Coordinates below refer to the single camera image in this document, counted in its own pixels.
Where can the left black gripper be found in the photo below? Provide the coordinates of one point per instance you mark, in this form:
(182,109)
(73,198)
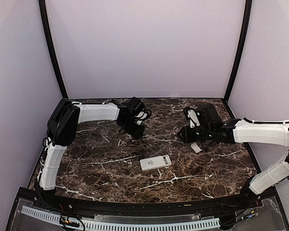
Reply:
(137,134)

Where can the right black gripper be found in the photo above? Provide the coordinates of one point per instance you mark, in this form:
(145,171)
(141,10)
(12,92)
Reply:
(188,138)

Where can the white battery cover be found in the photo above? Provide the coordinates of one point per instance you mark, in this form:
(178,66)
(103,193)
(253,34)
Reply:
(196,148)

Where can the white remote control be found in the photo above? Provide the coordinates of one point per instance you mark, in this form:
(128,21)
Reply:
(155,162)

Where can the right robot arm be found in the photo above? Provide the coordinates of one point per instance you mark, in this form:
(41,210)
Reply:
(206,125)

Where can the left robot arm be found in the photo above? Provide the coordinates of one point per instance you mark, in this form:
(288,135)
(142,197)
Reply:
(63,123)

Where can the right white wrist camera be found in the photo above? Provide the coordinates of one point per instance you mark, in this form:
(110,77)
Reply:
(191,115)

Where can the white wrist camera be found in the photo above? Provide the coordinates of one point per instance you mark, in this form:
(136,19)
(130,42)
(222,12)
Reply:
(191,115)
(140,117)

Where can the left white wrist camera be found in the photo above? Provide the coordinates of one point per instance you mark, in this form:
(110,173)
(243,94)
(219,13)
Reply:
(140,117)

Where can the black front rail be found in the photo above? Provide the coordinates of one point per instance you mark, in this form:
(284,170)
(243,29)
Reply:
(224,206)

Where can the white slotted cable duct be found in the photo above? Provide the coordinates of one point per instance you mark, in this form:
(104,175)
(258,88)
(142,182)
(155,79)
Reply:
(112,223)

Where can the right black frame post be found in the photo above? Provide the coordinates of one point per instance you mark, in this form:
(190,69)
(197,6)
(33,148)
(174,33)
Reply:
(239,50)

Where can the black frame post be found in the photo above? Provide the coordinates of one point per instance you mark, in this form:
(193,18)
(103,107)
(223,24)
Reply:
(51,49)
(239,50)

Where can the left black frame post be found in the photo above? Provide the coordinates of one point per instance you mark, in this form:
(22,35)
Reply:
(51,49)

